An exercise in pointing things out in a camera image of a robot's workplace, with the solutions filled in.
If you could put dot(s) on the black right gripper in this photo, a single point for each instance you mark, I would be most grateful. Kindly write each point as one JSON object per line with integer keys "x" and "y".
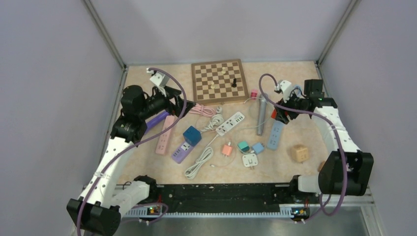
{"x": 281, "y": 115}

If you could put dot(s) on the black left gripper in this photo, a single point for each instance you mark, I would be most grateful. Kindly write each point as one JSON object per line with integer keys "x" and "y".
{"x": 172, "y": 108}

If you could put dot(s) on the red cube socket adapter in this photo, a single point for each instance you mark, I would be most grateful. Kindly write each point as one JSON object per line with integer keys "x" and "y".
{"x": 275, "y": 115}

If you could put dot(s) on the wooden cube socket adapter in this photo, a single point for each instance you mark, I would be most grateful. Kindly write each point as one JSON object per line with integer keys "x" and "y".
{"x": 299, "y": 153}

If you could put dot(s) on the blue cube socket adapter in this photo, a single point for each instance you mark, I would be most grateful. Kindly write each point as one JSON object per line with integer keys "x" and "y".
{"x": 192, "y": 136}

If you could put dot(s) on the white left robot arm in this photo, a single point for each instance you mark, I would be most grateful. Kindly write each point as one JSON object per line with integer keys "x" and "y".
{"x": 98, "y": 209}

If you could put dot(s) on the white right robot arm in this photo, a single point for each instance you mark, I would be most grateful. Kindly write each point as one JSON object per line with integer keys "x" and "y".
{"x": 346, "y": 162}

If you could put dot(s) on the light blue charger plug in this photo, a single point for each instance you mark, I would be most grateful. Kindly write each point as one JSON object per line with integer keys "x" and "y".
{"x": 258, "y": 148}

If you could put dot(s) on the teal charger plug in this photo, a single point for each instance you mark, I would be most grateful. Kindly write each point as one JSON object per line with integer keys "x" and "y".
{"x": 243, "y": 147}

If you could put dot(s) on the white charger plug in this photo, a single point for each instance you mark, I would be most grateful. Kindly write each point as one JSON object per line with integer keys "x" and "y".
{"x": 250, "y": 161}

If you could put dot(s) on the orange pink charger plug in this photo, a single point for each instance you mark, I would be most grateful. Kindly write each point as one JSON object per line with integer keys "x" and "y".
{"x": 227, "y": 149}

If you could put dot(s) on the light blue power strip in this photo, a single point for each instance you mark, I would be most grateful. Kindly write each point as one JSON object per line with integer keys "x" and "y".
{"x": 275, "y": 135}

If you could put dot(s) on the purple microphone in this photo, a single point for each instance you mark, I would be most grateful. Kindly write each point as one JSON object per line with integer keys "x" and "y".
{"x": 156, "y": 120}

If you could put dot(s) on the silver microphone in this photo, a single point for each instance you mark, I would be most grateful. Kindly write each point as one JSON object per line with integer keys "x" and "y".
{"x": 261, "y": 115}

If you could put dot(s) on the pink toy brick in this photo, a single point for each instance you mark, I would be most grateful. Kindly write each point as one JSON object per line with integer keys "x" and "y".
{"x": 254, "y": 94}

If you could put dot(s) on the pink power strip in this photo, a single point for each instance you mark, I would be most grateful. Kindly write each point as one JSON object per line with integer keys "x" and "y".
{"x": 164, "y": 139}

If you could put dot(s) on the purple power strip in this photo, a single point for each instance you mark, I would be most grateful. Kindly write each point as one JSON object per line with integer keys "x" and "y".
{"x": 182, "y": 152}

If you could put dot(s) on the black chess king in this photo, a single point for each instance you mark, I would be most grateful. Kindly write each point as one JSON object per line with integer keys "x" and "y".
{"x": 234, "y": 83}

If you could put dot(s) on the small wooden cork block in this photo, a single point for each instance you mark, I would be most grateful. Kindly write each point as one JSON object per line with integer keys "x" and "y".
{"x": 321, "y": 166}

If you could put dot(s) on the white power strip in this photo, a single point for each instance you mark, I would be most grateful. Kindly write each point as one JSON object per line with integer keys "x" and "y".
{"x": 230, "y": 123}

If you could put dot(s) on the wooden chessboard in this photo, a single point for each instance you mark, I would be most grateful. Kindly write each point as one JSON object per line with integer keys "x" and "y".
{"x": 204, "y": 73}

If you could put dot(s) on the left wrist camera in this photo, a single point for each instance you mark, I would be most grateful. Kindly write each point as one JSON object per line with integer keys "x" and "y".
{"x": 159, "y": 80}

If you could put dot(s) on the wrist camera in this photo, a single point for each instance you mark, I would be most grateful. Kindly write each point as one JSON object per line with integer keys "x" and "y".
{"x": 159, "y": 80}
{"x": 285, "y": 88}

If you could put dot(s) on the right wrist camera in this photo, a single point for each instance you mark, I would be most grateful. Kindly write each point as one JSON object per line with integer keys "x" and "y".
{"x": 285, "y": 88}

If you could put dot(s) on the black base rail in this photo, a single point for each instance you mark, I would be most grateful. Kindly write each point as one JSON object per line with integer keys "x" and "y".
{"x": 226, "y": 197}

